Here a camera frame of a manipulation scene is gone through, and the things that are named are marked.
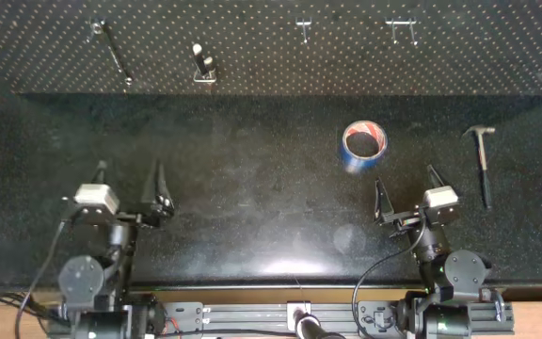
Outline black and white pliers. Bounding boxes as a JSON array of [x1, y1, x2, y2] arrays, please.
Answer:
[[191, 42, 216, 82]]

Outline hammer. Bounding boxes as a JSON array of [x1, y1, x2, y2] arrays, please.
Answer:
[[462, 123, 498, 209]]

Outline mounting rail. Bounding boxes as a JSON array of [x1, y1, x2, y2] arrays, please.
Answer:
[[160, 299, 517, 339]]

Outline black cable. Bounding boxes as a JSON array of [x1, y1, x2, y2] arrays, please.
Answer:
[[14, 197, 72, 339], [351, 214, 430, 339]]

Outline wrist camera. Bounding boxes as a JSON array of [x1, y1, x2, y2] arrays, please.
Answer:
[[422, 185, 463, 225], [72, 183, 121, 225]]

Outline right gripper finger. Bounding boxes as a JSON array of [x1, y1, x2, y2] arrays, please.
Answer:
[[426, 163, 447, 190], [373, 176, 395, 224]]

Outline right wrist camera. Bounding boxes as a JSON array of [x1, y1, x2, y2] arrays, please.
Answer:
[[422, 185, 463, 225]]

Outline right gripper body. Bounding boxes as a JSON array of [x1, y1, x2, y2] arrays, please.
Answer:
[[376, 209, 426, 238]]

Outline roll of blue tape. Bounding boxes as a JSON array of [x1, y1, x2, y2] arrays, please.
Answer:
[[340, 120, 390, 174]]

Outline wrench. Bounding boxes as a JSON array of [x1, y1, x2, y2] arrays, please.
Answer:
[[89, 17, 135, 87]]

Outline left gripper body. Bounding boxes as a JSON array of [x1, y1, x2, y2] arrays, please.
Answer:
[[118, 211, 160, 231]]

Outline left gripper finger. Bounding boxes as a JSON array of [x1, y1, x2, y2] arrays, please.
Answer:
[[89, 159, 109, 186], [140, 159, 176, 222]]

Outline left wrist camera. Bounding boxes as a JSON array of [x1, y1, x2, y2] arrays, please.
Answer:
[[72, 183, 121, 225]]

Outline black pegboard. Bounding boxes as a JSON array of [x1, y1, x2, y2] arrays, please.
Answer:
[[0, 0, 542, 97]]

